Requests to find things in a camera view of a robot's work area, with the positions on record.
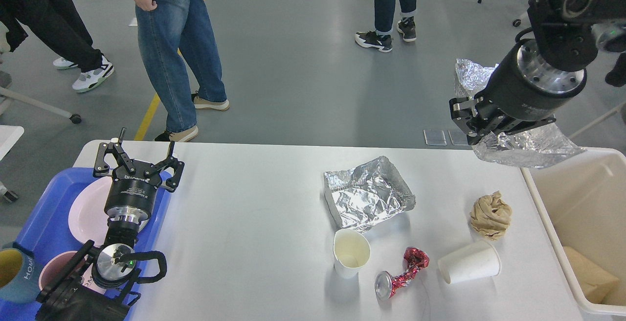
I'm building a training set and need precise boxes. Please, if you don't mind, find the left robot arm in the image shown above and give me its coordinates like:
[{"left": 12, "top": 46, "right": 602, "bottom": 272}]
[{"left": 35, "top": 130, "right": 185, "bottom": 321}]

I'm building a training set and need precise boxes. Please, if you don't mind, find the crushed red can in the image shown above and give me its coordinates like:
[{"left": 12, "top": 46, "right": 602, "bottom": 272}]
[{"left": 374, "top": 247, "right": 430, "bottom": 301}]

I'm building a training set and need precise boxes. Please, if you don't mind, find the narrow foil sheet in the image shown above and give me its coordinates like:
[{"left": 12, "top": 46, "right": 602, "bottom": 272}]
[{"left": 455, "top": 59, "right": 586, "bottom": 168}]

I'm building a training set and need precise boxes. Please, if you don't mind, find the blue plastic tray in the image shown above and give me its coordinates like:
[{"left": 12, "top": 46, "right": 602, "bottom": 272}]
[{"left": 0, "top": 167, "right": 172, "bottom": 321}]

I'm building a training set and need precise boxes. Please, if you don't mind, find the person in grey sweater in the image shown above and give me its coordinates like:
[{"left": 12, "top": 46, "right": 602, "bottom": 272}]
[{"left": 1, "top": 0, "right": 114, "bottom": 93}]

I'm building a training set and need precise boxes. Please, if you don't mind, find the right floor plate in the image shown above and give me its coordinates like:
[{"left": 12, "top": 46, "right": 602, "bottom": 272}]
[{"left": 447, "top": 129, "right": 469, "bottom": 146}]

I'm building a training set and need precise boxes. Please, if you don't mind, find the large foil sheet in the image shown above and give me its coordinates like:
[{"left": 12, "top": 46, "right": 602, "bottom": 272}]
[{"left": 323, "top": 156, "right": 416, "bottom": 233}]

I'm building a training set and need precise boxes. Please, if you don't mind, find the person in dark jeans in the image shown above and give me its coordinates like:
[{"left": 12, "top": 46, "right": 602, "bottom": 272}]
[{"left": 354, "top": 0, "right": 417, "bottom": 52}]

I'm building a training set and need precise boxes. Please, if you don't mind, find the left floor plate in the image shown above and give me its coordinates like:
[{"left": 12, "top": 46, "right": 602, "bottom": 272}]
[{"left": 423, "top": 129, "right": 447, "bottom": 146}]

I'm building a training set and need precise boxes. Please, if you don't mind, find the beige plastic bin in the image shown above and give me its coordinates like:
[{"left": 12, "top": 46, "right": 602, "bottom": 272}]
[{"left": 522, "top": 148, "right": 626, "bottom": 316}]

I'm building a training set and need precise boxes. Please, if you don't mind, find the white side table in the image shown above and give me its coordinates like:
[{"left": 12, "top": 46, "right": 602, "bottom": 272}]
[{"left": 0, "top": 125, "right": 24, "bottom": 160}]

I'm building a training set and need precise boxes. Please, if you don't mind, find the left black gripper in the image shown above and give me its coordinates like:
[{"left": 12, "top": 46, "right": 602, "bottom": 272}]
[{"left": 92, "top": 128, "right": 185, "bottom": 224}]

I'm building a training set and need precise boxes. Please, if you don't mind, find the pink plate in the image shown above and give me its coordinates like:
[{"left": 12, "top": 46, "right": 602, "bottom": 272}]
[{"left": 68, "top": 177, "right": 151, "bottom": 247}]

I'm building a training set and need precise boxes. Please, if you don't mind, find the lying white paper cup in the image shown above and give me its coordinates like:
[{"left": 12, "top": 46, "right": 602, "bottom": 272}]
[{"left": 438, "top": 241, "right": 502, "bottom": 284}]

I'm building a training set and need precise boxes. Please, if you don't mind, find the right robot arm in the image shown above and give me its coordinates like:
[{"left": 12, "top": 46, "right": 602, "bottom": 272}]
[{"left": 449, "top": 0, "right": 626, "bottom": 145}]

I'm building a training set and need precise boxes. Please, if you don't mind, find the floor plate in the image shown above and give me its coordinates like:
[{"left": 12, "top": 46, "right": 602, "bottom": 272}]
[
  {"left": 447, "top": 129, "right": 469, "bottom": 146},
  {"left": 423, "top": 129, "right": 447, "bottom": 146}
]

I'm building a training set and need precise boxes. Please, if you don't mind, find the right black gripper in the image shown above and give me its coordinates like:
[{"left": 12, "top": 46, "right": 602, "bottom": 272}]
[{"left": 449, "top": 40, "right": 587, "bottom": 145}]

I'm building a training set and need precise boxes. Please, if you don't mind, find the dark teal mug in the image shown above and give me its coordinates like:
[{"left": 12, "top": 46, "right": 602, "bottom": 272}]
[{"left": 0, "top": 242, "right": 43, "bottom": 304}]

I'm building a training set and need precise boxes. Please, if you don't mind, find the pink mug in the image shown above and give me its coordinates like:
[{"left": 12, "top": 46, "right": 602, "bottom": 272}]
[{"left": 39, "top": 251, "right": 106, "bottom": 294}]

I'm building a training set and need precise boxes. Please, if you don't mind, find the person in blue jeans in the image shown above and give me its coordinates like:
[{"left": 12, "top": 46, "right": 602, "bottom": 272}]
[{"left": 134, "top": 0, "right": 230, "bottom": 142}]

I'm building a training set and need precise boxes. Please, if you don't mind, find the crumpled brown paper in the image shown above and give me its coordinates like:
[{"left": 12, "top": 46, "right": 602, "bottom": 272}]
[{"left": 470, "top": 191, "right": 513, "bottom": 241}]

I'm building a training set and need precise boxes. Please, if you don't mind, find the white paper cup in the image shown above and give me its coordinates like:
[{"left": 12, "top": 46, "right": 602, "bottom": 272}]
[
  {"left": 438, "top": 241, "right": 502, "bottom": 284},
  {"left": 333, "top": 228, "right": 371, "bottom": 279}
]

